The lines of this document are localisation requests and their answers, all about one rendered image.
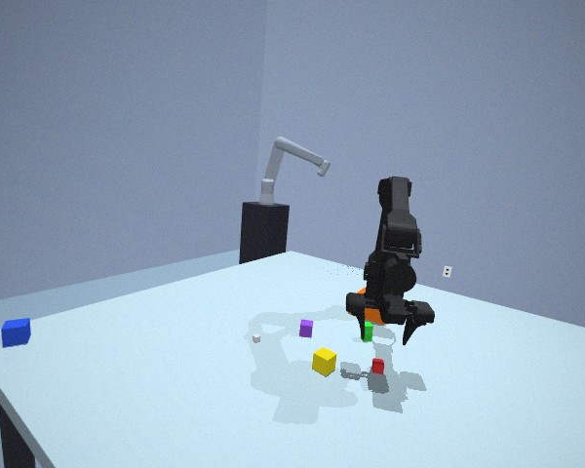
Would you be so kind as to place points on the yellow cube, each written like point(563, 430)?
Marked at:
point(324, 361)

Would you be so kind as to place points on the blue block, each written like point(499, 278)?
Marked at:
point(16, 332)

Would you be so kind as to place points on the red block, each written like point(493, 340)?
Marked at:
point(377, 366)

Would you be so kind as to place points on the purple block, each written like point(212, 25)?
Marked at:
point(306, 327)

